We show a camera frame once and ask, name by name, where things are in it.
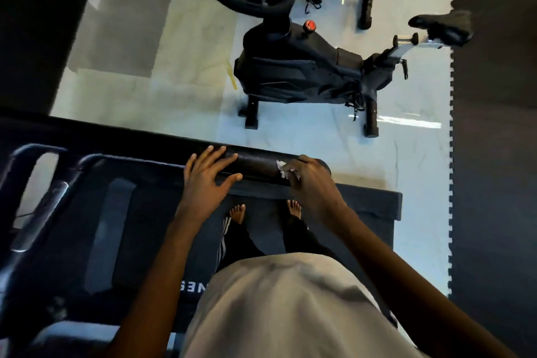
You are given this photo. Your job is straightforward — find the person's left hand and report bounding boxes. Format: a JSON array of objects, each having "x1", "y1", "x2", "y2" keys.
[{"x1": 173, "y1": 144, "x2": 244, "y2": 227}]

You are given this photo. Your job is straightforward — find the person's right hand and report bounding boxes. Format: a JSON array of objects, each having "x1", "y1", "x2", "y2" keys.
[{"x1": 281, "y1": 154, "x2": 349, "y2": 224}]

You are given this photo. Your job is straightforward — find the small white wipe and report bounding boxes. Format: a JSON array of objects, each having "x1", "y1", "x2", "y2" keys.
[{"x1": 276, "y1": 161, "x2": 300, "y2": 182}]

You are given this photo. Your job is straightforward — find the black treadmill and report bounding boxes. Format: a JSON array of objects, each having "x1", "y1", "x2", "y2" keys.
[{"x1": 0, "y1": 114, "x2": 404, "y2": 358}]

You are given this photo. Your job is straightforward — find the person's left forearm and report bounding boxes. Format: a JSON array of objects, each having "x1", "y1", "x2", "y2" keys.
[{"x1": 109, "y1": 215, "x2": 202, "y2": 358}]

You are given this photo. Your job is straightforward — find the person's right forearm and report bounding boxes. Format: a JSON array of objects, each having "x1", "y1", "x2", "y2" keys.
[{"x1": 329, "y1": 206, "x2": 517, "y2": 358}]

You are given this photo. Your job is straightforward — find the person's bare foot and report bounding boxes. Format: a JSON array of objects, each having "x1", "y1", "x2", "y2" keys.
[
  {"x1": 228, "y1": 203, "x2": 248, "y2": 226},
  {"x1": 285, "y1": 198, "x2": 304, "y2": 220}
]

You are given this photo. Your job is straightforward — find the black striped trousers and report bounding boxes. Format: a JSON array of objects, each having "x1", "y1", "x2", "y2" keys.
[{"x1": 216, "y1": 211, "x2": 337, "y2": 275}]

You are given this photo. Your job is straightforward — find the black interlocking foam mat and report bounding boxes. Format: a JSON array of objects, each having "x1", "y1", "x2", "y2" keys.
[{"x1": 445, "y1": 0, "x2": 537, "y2": 358}]

